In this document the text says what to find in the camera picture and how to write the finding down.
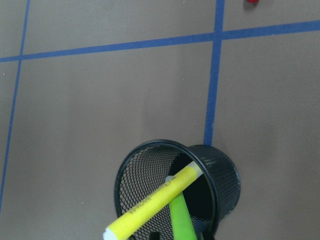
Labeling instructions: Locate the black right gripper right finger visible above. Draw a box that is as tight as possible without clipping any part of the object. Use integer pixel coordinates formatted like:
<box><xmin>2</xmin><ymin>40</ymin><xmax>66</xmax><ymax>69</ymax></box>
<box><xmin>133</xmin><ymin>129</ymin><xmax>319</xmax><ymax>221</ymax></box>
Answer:
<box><xmin>201</xmin><ymin>231</ymin><xmax>215</xmax><ymax>240</ymax></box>

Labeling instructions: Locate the yellow highlighter pen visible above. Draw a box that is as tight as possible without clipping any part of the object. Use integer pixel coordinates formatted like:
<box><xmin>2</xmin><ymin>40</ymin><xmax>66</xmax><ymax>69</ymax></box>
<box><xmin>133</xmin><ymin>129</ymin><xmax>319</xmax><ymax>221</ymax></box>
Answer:
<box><xmin>102</xmin><ymin>162</ymin><xmax>203</xmax><ymax>240</ymax></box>

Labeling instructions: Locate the brown paper table cover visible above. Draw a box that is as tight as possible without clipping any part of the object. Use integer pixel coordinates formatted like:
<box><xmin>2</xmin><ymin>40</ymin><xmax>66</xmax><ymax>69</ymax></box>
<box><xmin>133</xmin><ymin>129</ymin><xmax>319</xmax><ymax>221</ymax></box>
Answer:
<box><xmin>0</xmin><ymin>0</ymin><xmax>320</xmax><ymax>240</ymax></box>

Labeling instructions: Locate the black mesh pen cup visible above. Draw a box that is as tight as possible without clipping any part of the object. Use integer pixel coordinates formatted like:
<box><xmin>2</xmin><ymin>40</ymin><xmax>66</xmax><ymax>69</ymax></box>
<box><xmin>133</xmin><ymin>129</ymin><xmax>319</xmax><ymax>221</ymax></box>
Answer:
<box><xmin>103</xmin><ymin>140</ymin><xmax>241</xmax><ymax>240</ymax></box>

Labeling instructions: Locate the green highlighter pen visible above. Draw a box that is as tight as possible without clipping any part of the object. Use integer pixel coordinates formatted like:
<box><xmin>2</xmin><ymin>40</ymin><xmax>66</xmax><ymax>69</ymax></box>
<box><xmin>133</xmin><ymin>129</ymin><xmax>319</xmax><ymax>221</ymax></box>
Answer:
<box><xmin>168</xmin><ymin>193</ymin><xmax>197</xmax><ymax>240</ymax></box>

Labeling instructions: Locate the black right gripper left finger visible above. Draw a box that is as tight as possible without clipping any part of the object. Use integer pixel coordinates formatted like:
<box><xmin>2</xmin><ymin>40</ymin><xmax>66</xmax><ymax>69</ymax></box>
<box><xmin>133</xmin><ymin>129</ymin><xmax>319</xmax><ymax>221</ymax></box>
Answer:
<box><xmin>148</xmin><ymin>231</ymin><xmax>160</xmax><ymax>240</ymax></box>

